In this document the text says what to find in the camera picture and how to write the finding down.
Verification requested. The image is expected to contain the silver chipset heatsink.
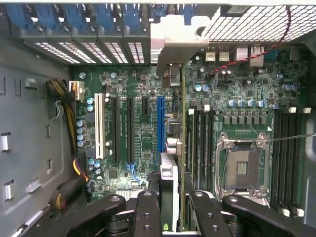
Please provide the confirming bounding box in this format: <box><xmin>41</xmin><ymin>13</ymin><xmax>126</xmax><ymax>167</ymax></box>
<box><xmin>115</xmin><ymin>189</ymin><xmax>149</xmax><ymax>198</ymax></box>

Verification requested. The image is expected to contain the metal CPU socket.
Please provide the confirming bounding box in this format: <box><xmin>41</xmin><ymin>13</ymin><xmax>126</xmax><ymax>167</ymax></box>
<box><xmin>214</xmin><ymin>132</ymin><xmax>271</xmax><ymax>198</ymax></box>

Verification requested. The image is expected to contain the black RAM slot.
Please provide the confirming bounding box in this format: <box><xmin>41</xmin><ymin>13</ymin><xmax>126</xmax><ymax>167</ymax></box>
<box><xmin>297</xmin><ymin>107</ymin><xmax>311</xmax><ymax>218</ymax></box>
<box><xmin>280</xmin><ymin>108</ymin><xmax>289</xmax><ymax>217</ymax></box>
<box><xmin>209</xmin><ymin>106</ymin><xmax>216</xmax><ymax>191</ymax></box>
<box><xmin>187</xmin><ymin>108</ymin><xmax>195</xmax><ymax>191</ymax></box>
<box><xmin>195</xmin><ymin>106</ymin><xmax>202</xmax><ymax>191</ymax></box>
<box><xmin>288</xmin><ymin>107</ymin><xmax>297</xmax><ymax>218</ymax></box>
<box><xmin>202</xmin><ymin>105</ymin><xmax>210</xmax><ymax>191</ymax></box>
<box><xmin>273</xmin><ymin>108</ymin><xmax>281</xmax><ymax>210</ymax></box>

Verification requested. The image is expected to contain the green motherboard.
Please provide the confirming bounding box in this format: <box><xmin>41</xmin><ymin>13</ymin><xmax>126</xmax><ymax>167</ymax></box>
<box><xmin>70</xmin><ymin>46</ymin><xmax>308</xmax><ymax>205</ymax></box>

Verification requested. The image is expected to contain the long black expansion slot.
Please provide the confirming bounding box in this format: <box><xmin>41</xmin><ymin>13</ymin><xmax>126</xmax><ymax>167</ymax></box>
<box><xmin>127</xmin><ymin>97</ymin><xmax>136</xmax><ymax>163</ymax></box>
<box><xmin>112</xmin><ymin>97</ymin><xmax>121</xmax><ymax>163</ymax></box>

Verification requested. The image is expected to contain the blue expansion slot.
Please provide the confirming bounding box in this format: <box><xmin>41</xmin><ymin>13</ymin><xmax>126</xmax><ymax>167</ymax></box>
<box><xmin>157</xmin><ymin>95</ymin><xmax>165</xmax><ymax>154</ymax></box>

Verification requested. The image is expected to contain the white expansion slot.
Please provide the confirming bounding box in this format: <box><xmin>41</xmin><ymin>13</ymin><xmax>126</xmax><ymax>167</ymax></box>
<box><xmin>95</xmin><ymin>92</ymin><xmax>104</xmax><ymax>160</ymax></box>

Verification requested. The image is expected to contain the short black expansion slot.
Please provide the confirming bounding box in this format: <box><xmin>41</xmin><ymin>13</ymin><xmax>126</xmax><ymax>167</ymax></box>
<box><xmin>142</xmin><ymin>96</ymin><xmax>150</xmax><ymax>117</ymax></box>

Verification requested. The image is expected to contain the thin metal locking lever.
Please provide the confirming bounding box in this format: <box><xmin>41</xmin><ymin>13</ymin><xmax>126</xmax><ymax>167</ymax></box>
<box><xmin>268</xmin><ymin>133</ymin><xmax>316</xmax><ymax>144</ymax></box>

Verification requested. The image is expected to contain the open PC case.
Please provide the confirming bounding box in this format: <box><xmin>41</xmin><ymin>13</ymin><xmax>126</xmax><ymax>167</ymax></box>
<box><xmin>0</xmin><ymin>0</ymin><xmax>316</xmax><ymax>237</ymax></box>

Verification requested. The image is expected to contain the blue slot retainer clip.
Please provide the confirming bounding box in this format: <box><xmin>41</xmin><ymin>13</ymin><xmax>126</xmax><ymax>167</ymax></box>
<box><xmin>177</xmin><ymin>4</ymin><xmax>195</xmax><ymax>25</ymax></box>
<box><xmin>64</xmin><ymin>4</ymin><xmax>88</xmax><ymax>30</ymax></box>
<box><xmin>149</xmin><ymin>4</ymin><xmax>170</xmax><ymax>25</ymax></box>
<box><xmin>34</xmin><ymin>4</ymin><xmax>61</xmax><ymax>32</ymax></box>
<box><xmin>5</xmin><ymin>4</ymin><xmax>34</xmax><ymax>32</ymax></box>
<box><xmin>95</xmin><ymin>4</ymin><xmax>116</xmax><ymax>29</ymax></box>
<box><xmin>122</xmin><ymin>4</ymin><xmax>147</xmax><ymax>30</ymax></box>

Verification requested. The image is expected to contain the thin blue wire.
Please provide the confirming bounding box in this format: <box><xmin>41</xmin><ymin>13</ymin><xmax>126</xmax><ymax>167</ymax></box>
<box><xmin>126</xmin><ymin>161</ymin><xmax>142</xmax><ymax>185</ymax></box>

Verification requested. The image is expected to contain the yellow black power cable bundle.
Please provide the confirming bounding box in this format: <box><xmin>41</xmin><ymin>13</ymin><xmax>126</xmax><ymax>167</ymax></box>
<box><xmin>45</xmin><ymin>78</ymin><xmax>92</xmax><ymax>210</ymax></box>

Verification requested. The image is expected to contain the red black twisted wire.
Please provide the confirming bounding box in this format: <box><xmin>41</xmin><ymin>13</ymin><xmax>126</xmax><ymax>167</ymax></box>
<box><xmin>208</xmin><ymin>4</ymin><xmax>292</xmax><ymax>76</ymax></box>

